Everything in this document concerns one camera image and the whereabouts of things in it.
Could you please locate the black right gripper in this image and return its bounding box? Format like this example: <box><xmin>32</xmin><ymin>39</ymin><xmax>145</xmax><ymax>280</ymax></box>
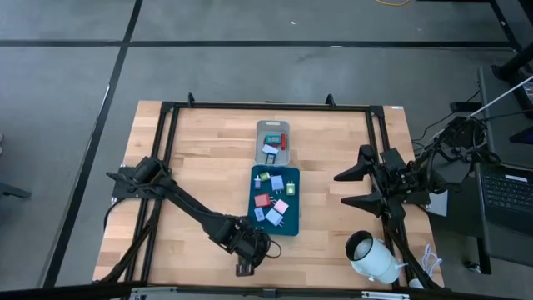
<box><xmin>333</xmin><ymin>144</ymin><xmax>414</xmax><ymax>224</ymax></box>

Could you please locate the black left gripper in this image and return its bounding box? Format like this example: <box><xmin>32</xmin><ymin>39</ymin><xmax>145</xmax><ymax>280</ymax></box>
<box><xmin>227</xmin><ymin>224</ymin><xmax>272</xmax><ymax>278</ymax></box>

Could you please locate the pale blue wall charger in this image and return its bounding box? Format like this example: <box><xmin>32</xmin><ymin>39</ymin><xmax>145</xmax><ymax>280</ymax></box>
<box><xmin>264</xmin><ymin>207</ymin><xmax>286</xmax><ymax>228</ymax></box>
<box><xmin>269</xmin><ymin>173</ymin><xmax>286</xmax><ymax>193</ymax></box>

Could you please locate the red wall charger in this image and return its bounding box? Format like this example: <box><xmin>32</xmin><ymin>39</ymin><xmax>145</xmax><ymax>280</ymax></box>
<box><xmin>253</xmin><ymin>192</ymin><xmax>274</xmax><ymax>209</ymax></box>

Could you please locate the pink wall charger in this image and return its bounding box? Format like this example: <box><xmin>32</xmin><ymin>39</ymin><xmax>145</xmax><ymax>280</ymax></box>
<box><xmin>272</xmin><ymin>198</ymin><xmax>291</xmax><ymax>216</ymax></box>

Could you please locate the blue plastic bin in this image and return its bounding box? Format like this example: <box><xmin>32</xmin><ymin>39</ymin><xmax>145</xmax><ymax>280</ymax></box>
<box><xmin>246</xmin><ymin>164</ymin><xmax>301</xmax><ymax>238</ymax></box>

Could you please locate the white desk lamp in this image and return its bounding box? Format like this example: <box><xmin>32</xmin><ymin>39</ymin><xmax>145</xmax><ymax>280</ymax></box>
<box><xmin>344</xmin><ymin>229</ymin><xmax>410</xmax><ymax>286</ymax></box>

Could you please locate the grey power box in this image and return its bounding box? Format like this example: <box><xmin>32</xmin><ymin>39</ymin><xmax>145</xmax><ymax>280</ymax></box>
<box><xmin>426</xmin><ymin>189</ymin><xmax>450</xmax><ymax>218</ymax></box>

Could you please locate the white plastic bin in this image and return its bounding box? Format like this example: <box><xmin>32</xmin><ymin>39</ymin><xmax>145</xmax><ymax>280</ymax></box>
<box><xmin>254</xmin><ymin>119</ymin><xmax>292</xmax><ymax>168</ymax></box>

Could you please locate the dark grey open laptop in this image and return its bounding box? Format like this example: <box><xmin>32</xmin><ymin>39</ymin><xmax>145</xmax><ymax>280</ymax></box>
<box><xmin>474</xmin><ymin>162</ymin><xmax>533</xmax><ymax>237</ymax></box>

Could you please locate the dark chair base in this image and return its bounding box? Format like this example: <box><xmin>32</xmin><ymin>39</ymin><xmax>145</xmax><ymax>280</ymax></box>
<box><xmin>0</xmin><ymin>180</ymin><xmax>32</xmax><ymax>202</ymax></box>

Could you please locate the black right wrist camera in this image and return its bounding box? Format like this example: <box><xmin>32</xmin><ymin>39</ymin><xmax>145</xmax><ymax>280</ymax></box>
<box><xmin>380</xmin><ymin>147</ymin><xmax>409</xmax><ymax>177</ymax></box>

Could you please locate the coiled white cable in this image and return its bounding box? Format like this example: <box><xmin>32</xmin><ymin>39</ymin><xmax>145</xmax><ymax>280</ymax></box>
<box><xmin>420</xmin><ymin>242</ymin><xmax>444</xmax><ymax>281</ymax></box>

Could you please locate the black table frame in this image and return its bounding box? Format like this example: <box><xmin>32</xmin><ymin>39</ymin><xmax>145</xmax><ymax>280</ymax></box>
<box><xmin>0</xmin><ymin>92</ymin><xmax>533</xmax><ymax>300</ymax></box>

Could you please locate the long white cable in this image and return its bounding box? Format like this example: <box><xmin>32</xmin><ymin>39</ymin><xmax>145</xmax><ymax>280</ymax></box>
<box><xmin>468</xmin><ymin>75</ymin><xmax>533</xmax><ymax>120</ymax></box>

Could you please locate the black desk leg frame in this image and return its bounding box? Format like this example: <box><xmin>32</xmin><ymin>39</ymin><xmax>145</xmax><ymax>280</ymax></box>
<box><xmin>488</xmin><ymin>0</ymin><xmax>533</xmax><ymax>84</ymax></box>

